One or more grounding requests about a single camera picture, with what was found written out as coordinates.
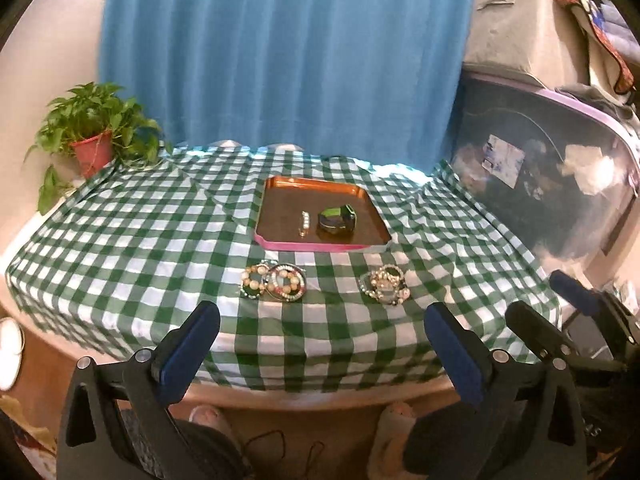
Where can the green potted plant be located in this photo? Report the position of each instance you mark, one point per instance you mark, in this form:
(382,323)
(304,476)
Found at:
(89,109)

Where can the red plant pot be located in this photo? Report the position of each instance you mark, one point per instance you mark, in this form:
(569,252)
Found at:
(94,153)

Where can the blue curtain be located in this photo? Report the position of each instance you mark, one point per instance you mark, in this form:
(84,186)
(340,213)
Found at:
(372,79)

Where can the beige fabric storage box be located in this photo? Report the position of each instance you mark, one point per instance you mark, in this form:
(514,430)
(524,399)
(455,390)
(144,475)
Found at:
(532,41)

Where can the green white checkered tablecloth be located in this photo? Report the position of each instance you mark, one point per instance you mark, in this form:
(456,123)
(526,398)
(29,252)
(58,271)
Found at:
(131,253)

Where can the dark transparent storage box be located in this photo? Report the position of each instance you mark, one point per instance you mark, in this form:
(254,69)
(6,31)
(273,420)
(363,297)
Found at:
(560,168)

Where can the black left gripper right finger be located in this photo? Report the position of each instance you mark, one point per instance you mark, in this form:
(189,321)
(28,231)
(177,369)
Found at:
(513,420)

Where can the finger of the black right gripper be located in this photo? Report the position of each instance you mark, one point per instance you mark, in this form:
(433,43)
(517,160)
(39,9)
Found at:
(548,344)
(615,322)

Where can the green black bangle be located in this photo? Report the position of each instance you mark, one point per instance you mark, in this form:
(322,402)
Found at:
(340,220)

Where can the pink orange metal tray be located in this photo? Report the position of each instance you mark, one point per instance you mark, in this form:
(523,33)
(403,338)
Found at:
(307,215)

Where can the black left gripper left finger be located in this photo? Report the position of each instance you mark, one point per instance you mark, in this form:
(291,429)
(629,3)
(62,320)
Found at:
(109,406)

